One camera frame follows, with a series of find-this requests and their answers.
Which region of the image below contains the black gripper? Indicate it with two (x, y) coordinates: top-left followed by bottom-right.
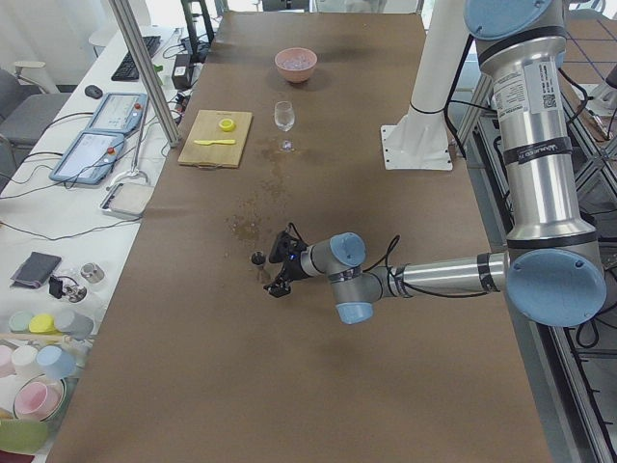
(263, 231), (309, 298)

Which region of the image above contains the steel cocktail jigger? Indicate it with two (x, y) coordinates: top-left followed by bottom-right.
(251, 251), (270, 284)

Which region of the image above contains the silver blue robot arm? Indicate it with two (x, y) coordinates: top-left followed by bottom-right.
(266, 1), (606, 327)

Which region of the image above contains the clear wine glass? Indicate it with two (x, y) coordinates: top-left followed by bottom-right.
(274, 100), (295, 151)

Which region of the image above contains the clear ice cubes pile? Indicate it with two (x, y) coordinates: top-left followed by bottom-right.
(281, 56), (311, 70)

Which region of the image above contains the yellow plastic knife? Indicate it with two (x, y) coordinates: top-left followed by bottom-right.
(193, 139), (236, 146)

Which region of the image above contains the yellow lemon slice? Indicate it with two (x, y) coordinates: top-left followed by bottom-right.
(218, 118), (236, 132)

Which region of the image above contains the bamboo cutting board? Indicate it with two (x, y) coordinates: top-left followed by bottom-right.
(177, 110), (253, 168)

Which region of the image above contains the white tray box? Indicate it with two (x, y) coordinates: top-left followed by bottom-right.
(99, 182), (154, 219)

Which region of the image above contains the small steel cup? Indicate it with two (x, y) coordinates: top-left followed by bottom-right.
(80, 262), (106, 286)

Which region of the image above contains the pink bowl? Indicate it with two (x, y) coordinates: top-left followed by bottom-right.
(274, 47), (318, 83)

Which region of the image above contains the black power adapter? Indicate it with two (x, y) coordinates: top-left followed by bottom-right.
(172, 53), (194, 91)

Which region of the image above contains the lower blue teach pendant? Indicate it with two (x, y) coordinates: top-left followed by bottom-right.
(49, 130), (125, 186)

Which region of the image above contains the blue teach pendant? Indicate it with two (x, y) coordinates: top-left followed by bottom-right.
(87, 93), (148, 135)
(49, 130), (125, 186)

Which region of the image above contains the upper blue teach pendant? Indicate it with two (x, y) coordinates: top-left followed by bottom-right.
(87, 93), (148, 135)

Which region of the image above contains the dark grey cloth wallet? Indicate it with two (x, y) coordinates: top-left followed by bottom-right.
(11, 252), (62, 288)

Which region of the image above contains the black keyboard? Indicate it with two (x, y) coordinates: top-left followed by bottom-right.
(110, 35), (162, 82)

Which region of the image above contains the black computer mouse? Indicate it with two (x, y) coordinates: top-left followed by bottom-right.
(84, 85), (103, 99)

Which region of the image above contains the stack of coloured cups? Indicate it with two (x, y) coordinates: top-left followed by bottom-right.
(1, 310), (96, 461)

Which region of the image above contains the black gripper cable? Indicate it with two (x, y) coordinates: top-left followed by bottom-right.
(287, 222), (483, 298)

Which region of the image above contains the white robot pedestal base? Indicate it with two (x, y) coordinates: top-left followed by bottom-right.
(381, 0), (470, 171)

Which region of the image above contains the aluminium frame post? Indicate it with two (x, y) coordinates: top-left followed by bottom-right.
(109, 0), (180, 148)

